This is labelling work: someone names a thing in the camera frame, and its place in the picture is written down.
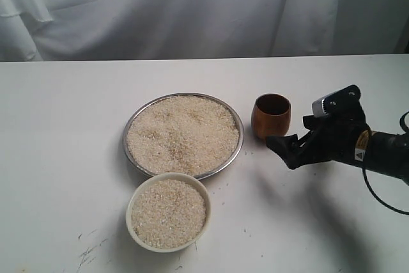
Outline rice in white bowl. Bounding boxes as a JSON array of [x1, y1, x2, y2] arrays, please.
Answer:
[[131, 179, 206, 249]]

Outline white backdrop cloth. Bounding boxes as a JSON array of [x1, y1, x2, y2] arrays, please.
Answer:
[[1, 0, 408, 61]]

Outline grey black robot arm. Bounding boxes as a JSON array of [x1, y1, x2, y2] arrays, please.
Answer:
[[266, 114, 408, 182]]

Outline white ceramic bowl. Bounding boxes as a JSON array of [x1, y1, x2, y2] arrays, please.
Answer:
[[125, 173, 212, 253]]

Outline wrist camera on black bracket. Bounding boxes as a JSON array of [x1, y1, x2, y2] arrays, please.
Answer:
[[312, 84, 366, 121]]

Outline black cable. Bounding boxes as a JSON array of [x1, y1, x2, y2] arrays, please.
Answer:
[[361, 110, 409, 215]]

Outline beige grain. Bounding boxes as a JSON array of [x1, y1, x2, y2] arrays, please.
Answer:
[[127, 95, 240, 175]]

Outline brown wooden cup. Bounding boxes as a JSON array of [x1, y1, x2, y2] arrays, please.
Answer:
[[251, 93, 291, 141]]

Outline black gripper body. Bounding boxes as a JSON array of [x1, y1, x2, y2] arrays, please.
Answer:
[[303, 118, 369, 166]]

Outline round steel tray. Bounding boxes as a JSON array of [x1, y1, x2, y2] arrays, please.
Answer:
[[122, 91, 245, 181]]

